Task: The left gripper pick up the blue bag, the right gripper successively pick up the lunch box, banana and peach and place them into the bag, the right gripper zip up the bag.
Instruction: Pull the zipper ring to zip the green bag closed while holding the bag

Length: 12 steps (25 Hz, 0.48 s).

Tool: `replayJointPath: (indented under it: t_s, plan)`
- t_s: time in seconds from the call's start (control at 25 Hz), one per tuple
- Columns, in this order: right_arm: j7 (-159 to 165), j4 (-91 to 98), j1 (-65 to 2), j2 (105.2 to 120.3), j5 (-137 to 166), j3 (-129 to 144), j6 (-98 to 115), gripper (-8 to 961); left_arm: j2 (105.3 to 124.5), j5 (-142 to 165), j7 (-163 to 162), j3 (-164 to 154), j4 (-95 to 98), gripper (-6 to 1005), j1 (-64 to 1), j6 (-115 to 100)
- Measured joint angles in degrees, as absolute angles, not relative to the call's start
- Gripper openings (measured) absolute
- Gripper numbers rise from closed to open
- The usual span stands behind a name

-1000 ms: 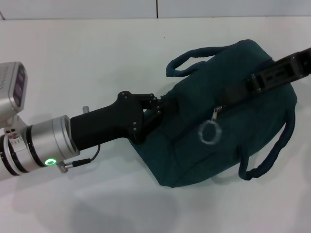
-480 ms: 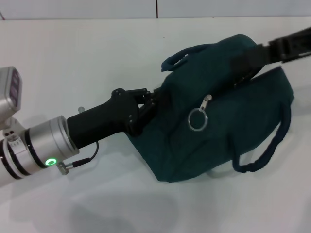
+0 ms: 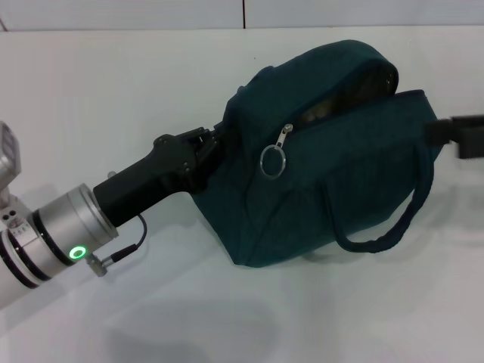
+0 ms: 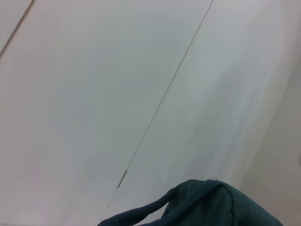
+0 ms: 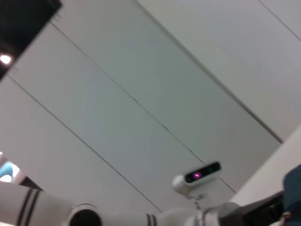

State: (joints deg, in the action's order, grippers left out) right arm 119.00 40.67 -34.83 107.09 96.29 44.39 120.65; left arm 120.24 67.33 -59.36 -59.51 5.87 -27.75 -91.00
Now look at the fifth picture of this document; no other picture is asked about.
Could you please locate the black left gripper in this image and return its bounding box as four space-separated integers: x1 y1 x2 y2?
235 191 285 226

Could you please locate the dark green insulated lunch bag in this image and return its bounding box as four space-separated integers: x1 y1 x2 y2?
282 164 301 226

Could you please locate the white panel with teal patch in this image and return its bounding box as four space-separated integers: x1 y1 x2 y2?
0 152 21 182

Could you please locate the round ceiling spot lamp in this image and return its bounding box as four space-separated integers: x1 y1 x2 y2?
0 54 13 66

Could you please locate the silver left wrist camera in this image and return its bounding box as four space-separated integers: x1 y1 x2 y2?
172 161 222 198

